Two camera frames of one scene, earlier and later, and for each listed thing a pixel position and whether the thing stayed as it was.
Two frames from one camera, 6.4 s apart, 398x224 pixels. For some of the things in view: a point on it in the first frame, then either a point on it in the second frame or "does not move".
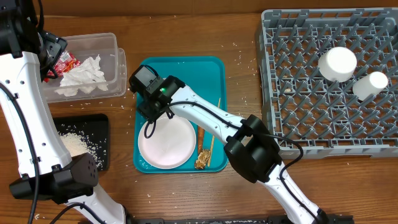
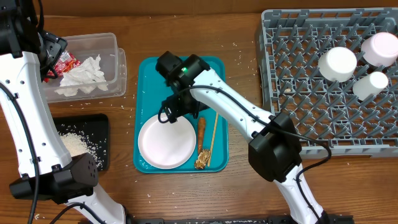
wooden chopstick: x=209 y=158 does not move
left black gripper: x=55 y=45 does not move
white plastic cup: x=369 y=84 does not move
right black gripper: x=148 y=112 -> x=173 y=110
